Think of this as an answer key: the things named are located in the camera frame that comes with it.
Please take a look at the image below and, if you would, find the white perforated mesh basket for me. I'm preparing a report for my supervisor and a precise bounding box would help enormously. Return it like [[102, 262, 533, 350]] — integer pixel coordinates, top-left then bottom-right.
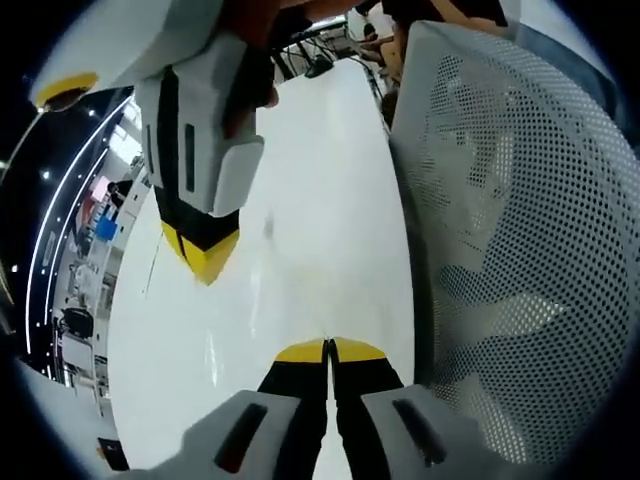
[[387, 19, 640, 466]]

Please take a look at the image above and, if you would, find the black monitor stand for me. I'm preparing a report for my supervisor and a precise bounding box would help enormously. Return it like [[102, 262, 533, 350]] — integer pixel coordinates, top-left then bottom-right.
[[272, 19, 352, 82]]

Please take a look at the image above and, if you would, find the person's right hand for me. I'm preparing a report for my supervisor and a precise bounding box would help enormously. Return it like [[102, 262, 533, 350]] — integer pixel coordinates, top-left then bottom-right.
[[222, 0, 361, 139]]

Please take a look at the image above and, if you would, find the thin black cable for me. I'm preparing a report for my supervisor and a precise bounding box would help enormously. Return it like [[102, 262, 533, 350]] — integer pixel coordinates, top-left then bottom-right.
[[143, 238, 165, 300]]

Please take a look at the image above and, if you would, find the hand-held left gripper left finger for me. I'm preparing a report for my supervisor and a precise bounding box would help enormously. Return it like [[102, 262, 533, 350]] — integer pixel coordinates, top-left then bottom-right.
[[127, 337, 332, 480]]

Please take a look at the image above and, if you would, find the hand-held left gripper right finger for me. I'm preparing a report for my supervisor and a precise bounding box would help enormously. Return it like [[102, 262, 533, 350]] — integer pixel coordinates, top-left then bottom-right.
[[328, 335, 507, 480]]

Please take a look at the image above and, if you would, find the black office chair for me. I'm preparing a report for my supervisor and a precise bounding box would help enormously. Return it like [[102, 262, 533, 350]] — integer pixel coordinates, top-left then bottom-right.
[[58, 306, 96, 342]]

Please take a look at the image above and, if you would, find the blue storage box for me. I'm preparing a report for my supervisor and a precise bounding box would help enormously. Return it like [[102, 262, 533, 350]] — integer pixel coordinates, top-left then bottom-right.
[[96, 216, 120, 242]]

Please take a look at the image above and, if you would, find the ceiling light strip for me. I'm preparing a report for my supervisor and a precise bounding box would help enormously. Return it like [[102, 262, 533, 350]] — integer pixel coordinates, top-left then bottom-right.
[[25, 94, 132, 354], [43, 144, 111, 326]]

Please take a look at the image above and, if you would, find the black flat object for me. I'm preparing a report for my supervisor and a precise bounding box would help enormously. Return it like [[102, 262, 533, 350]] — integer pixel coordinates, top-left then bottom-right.
[[96, 436, 130, 472]]

